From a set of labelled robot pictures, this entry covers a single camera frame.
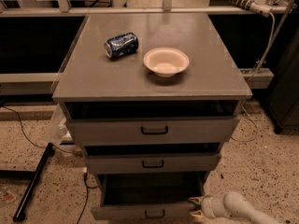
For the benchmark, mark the dark grey cabinet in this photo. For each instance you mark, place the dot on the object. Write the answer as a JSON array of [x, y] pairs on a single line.
[[282, 97]]

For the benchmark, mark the black floor bar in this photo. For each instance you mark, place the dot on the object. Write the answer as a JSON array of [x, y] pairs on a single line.
[[19, 215]]

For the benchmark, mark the grey middle drawer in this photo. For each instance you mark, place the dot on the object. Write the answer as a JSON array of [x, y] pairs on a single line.
[[154, 158]]

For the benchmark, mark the white paper bowl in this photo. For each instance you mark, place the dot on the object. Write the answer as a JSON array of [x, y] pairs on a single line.
[[166, 62]]

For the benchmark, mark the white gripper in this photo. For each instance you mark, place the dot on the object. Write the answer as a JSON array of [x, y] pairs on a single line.
[[207, 207]]

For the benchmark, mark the grey drawer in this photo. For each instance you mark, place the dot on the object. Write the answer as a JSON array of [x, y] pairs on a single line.
[[152, 122], [124, 212], [154, 158]]

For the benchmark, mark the grey top drawer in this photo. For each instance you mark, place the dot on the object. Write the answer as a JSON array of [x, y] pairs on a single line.
[[152, 122]]

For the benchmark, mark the grey bottom drawer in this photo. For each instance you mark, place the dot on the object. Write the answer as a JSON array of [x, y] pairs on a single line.
[[124, 212]]

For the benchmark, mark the white power strip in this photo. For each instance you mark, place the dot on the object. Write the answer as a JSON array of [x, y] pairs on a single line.
[[260, 7]]

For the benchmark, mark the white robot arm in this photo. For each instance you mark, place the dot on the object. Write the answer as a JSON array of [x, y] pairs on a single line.
[[231, 205]]

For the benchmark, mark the clear plastic bag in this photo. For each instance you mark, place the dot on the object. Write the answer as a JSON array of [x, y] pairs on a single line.
[[57, 131]]

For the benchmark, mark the blue soda can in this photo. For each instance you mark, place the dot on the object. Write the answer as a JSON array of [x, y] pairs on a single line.
[[121, 45]]

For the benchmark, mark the grey drawer cabinet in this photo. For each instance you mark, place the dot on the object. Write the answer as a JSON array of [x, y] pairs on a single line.
[[151, 99]]

